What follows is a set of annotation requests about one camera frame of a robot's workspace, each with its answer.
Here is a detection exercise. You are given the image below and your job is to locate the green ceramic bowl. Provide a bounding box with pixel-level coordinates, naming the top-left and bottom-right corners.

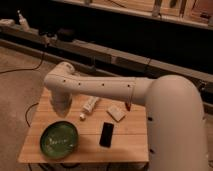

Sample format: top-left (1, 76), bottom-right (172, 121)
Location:
top-left (39, 121), bottom-right (78, 159)

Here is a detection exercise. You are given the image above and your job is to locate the white spray bottle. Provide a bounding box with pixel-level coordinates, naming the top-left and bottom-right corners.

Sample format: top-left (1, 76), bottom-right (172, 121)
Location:
top-left (17, 11), bottom-right (30, 31)

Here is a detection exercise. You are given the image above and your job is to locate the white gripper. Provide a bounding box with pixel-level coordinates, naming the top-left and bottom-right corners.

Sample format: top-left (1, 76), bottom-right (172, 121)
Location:
top-left (50, 91), bottom-right (72, 117)

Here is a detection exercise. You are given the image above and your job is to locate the red pocket knife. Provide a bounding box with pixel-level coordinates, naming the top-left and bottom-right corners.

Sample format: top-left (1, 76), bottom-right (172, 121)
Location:
top-left (125, 103), bottom-right (131, 111)

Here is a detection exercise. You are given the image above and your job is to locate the black floor cable left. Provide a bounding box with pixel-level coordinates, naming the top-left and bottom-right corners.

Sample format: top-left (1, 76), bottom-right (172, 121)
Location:
top-left (0, 46), bottom-right (48, 76)

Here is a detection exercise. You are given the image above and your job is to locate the white tube bottle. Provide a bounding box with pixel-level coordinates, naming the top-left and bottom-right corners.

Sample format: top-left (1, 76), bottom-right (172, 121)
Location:
top-left (79, 96), bottom-right (100, 121)

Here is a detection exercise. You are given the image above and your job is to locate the wooden table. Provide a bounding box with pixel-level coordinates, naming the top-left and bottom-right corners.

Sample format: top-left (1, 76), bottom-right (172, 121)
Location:
top-left (18, 89), bottom-right (148, 163)

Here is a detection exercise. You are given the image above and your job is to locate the black smartphone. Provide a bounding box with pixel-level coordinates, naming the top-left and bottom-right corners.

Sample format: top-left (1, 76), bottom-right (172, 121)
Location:
top-left (99, 122), bottom-right (114, 147)

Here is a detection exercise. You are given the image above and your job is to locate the black round object on ledge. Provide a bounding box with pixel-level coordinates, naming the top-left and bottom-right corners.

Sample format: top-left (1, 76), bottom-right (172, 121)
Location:
top-left (57, 28), bottom-right (75, 42)

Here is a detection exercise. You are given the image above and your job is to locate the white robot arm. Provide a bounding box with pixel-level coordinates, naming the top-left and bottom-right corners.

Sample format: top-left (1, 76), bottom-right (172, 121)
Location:
top-left (44, 62), bottom-right (209, 171)

